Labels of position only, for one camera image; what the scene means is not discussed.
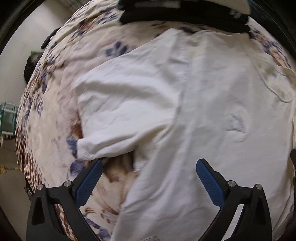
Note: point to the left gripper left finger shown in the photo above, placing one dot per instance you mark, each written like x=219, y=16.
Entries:
x=43, y=221

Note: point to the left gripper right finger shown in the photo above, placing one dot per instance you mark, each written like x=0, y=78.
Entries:
x=254, y=222

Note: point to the white long-sleeve shirt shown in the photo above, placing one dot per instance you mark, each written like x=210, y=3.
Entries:
x=180, y=98

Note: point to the black clothes pile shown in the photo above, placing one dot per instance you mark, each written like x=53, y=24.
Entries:
x=31, y=65

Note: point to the floral fleece bed blanket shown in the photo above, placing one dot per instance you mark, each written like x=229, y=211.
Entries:
x=49, y=125

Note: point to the teal storage cart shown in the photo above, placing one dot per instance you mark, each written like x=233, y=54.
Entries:
x=9, y=113

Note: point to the folded black garment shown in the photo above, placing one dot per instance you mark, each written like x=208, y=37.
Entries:
x=192, y=12

